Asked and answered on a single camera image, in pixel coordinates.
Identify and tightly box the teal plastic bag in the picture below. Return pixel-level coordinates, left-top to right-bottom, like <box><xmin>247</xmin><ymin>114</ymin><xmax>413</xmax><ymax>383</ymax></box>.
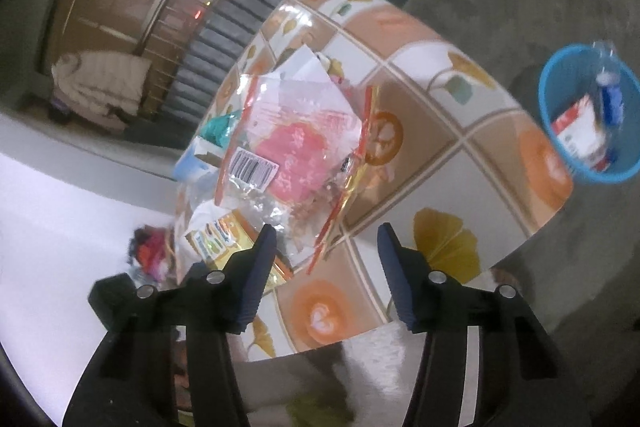
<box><xmin>200</xmin><ymin>112</ymin><xmax>244</xmax><ymax>148</ymax></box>

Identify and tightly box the red white carton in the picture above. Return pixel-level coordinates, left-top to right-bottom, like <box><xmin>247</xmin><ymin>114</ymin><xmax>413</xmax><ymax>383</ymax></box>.
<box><xmin>551</xmin><ymin>94</ymin><xmax>610</xmax><ymax>158</ymax></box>

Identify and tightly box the pile of colourful clothes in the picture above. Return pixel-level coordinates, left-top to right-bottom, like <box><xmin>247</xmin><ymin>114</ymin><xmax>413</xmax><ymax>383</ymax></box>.
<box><xmin>127</xmin><ymin>224</ymin><xmax>177</xmax><ymax>284</ymax></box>

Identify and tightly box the beige quilted coat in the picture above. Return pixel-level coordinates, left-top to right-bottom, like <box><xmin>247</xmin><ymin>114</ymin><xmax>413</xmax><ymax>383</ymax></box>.
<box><xmin>52</xmin><ymin>52</ymin><xmax>153</xmax><ymax>132</ymax></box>

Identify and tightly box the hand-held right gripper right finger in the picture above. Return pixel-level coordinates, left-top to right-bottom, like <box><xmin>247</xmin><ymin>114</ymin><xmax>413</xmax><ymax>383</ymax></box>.
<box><xmin>377</xmin><ymin>223</ymin><xmax>591</xmax><ymax>427</ymax></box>

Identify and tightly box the yellow snack packet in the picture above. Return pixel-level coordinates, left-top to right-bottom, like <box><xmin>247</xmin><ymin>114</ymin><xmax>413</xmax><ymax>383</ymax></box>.
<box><xmin>182</xmin><ymin>212</ymin><xmax>294</xmax><ymax>294</ymax></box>

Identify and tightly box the white paper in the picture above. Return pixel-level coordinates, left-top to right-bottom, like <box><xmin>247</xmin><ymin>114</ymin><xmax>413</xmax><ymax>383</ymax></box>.
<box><xmin>272</xmin><ymin>47</ymin><xmax>335</xmax><ymax>84</ymax></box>

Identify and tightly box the blue plastic basket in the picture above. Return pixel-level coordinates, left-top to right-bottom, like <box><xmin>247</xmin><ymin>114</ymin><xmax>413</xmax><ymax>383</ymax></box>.
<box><xmin>539</xmin><ymin>44</ymin><xmax>640</xmax><ymax>185</ymax></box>

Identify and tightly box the metal balcony railing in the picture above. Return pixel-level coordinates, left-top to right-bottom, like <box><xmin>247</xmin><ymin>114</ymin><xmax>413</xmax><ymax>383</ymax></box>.
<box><xmin>132</xmin><ymin>0</ymin><xmax>301</xmax><ymax>128</ymax></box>

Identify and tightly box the clear plastic bottle blue label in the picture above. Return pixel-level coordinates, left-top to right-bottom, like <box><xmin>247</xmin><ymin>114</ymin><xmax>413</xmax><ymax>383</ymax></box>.
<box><xmin>592</xmin><ymin>41</ymin><xmax>627</xmax><ymax>128</ymax></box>

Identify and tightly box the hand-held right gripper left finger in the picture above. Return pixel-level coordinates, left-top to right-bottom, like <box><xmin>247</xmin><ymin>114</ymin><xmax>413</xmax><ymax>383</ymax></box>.
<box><xmin>62</xmin><ymin>224</ymin><xmax>277</xmax><ymax>427</ymax></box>

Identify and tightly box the blue white tissue pack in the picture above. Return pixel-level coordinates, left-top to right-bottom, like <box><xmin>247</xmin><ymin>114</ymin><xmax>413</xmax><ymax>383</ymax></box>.
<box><xmin>174</xmin><ymin>137</ymin><xmax>227</xmax><ymax>184</ymax></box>

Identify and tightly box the clear plastic bag pink print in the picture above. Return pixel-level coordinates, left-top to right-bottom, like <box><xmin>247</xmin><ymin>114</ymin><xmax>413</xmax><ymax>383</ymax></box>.
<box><xmin>215</xmin><ymin>74</ymin><xmax>381</xmax><ymax>275</ymax></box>

